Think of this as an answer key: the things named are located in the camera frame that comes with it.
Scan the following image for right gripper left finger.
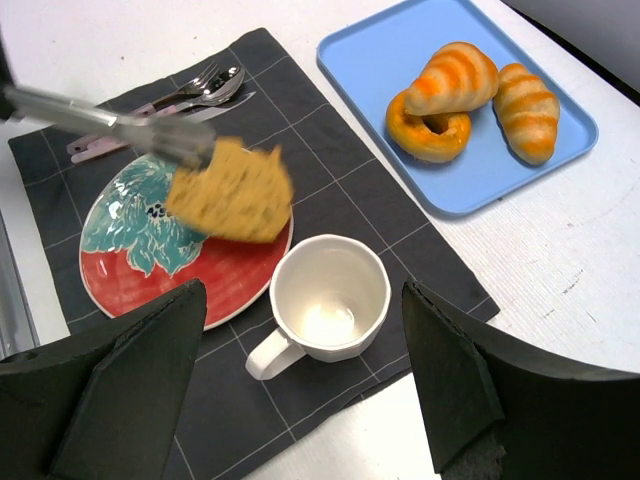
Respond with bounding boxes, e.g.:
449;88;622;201
1;279;207;479

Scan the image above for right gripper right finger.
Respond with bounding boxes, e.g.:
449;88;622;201
402;281;639;479

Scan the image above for brown bread slice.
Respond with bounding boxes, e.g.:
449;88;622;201
165;137;294;243

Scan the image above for metal tongs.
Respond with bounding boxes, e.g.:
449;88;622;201
1;85;215;170

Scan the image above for dark checked placemat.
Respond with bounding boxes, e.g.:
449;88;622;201
8;28;499;479

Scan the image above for red teal floral plate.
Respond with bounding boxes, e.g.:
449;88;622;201
79;155;294;329

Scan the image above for white ceramic mug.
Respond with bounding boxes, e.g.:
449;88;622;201
245;234;392;381

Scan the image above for striped croissant roll back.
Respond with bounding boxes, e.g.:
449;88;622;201
493;63;560;165

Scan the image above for striped croissant roll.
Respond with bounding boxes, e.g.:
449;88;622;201
405;42;499;116
493;63;560;165

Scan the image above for blue plastic tray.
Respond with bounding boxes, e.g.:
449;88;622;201
317;0;599;216

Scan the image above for striped croissant roll front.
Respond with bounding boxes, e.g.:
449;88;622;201
405;42;499;116

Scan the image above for aluminium table frame rail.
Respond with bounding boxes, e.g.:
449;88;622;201
0;218;40;359

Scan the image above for orange ring donut bread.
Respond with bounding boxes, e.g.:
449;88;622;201
385;91;472;164

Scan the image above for metal knife pink handle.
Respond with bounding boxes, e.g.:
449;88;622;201
67;92;253;170

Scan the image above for metal spoon pink handle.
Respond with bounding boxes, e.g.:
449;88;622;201
67;65;247;156

